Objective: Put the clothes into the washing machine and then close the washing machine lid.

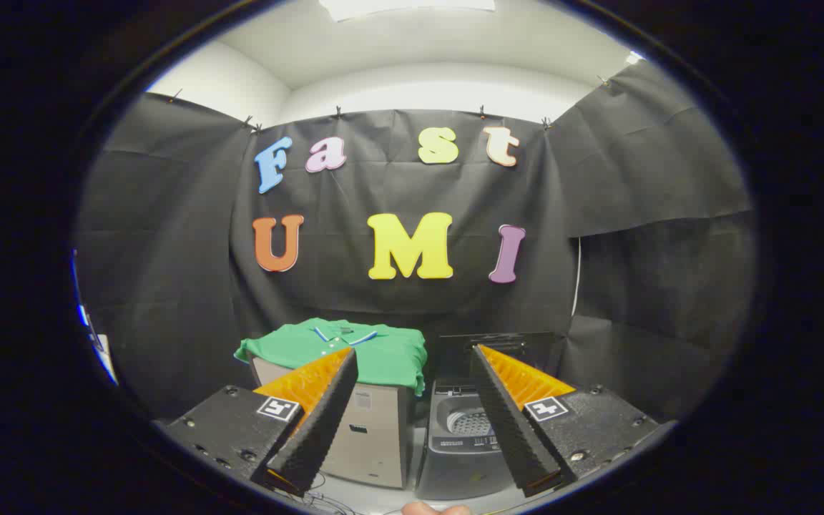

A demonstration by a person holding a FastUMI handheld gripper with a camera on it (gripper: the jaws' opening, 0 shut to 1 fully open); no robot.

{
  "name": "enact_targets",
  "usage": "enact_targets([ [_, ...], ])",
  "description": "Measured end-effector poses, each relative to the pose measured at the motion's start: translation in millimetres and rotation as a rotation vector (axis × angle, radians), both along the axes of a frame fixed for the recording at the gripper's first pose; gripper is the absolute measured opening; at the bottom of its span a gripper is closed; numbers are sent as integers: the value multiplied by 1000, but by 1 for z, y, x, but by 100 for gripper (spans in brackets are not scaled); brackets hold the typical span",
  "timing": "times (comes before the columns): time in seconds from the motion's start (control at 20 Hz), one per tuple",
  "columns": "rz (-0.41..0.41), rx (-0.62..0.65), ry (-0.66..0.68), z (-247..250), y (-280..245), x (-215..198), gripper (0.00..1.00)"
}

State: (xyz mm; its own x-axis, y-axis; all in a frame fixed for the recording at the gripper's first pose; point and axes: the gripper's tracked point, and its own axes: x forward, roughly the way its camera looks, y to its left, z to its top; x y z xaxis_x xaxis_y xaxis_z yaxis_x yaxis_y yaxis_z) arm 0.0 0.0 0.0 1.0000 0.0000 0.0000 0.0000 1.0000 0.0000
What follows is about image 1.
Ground grey washing machine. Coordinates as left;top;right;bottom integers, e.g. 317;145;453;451
416;378;527;501

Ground beige cabinet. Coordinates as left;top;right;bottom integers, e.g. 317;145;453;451
249;355;413;490

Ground bundle of dark cables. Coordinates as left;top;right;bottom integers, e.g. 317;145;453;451
269;472;357;515

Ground ceiling light panel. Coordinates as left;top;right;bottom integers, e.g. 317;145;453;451
319;0;496;22

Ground washing machine glass lid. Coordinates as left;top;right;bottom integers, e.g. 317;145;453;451
438;331;557;385

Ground white panel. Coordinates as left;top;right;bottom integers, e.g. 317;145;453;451
92;333;120;387

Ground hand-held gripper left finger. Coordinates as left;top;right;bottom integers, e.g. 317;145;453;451
164;347;360;498

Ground green polo shirt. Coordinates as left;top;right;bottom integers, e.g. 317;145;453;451
234;318;428;396

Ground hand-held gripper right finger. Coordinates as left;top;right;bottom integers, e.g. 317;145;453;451
469;344;661;499

